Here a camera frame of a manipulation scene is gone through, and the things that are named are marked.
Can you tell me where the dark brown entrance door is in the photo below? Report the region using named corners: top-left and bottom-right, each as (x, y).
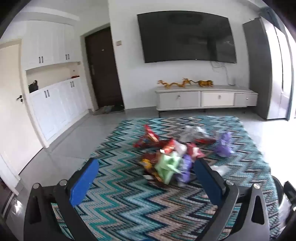
top-left (85, 27), bottom-right (124, 108)

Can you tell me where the purple plastic wrapper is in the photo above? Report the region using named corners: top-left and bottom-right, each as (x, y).
top-left (215, 132), bottom-right (234, 158)

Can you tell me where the zigzag teal patterned rug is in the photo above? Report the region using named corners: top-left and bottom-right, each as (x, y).
top-left (75, 115), bottom-right (280, 240)

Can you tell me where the black bag on shelf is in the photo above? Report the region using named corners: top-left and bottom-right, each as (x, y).
top-left (28, 80), bottom-right (39, 93)

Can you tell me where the green paper wrapper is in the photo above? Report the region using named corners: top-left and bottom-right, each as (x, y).
top-left (154, 151), bottom-right (182, 185)

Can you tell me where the white router on cabinet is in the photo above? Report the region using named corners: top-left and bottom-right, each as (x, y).
top-left (229, 78), bottom-right (235, 86)

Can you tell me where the silver grey foil wrapper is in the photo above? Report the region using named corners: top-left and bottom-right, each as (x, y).
top-left (179, 126), bottom-right (209, 143)

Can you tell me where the cream interior door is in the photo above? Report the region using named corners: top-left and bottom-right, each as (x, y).
top-left (1, 40), bottom-right (42, 174)

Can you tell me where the red orange snack bag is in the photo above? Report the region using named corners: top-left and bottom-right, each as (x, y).
top-left (140, 138), bottom-right (176, 185)

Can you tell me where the golden dragon figurine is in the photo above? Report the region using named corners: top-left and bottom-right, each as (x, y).
top-left (157, 78), bottom-right (196, 89)

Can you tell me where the golden tiger figurine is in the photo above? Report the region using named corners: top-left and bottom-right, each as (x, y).
top-left (197, 80), bottom-right (213, 87)

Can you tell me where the grey double-door refrigerator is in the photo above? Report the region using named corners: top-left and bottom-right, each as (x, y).
top-left (243, 17), bottom-right (292, 120)

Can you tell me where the white wall cupboard unit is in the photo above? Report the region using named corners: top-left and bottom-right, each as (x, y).
top-left (22, 21), bottom-right (88, 147)

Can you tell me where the grey door mat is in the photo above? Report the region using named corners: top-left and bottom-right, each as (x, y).
top-left (92, 104), bottom-right (125, 115)

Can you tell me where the white low TV cabinet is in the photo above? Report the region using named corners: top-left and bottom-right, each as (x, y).
top-left (155, 85), bottom-right (258, 113)

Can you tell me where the pink red wrapper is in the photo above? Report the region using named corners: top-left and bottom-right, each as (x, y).
top-left (186, 143), bottom-right (206, 161)

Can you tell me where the large black wall television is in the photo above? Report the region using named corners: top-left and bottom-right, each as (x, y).
top-left (137, 11), bottom-right (237, 64)

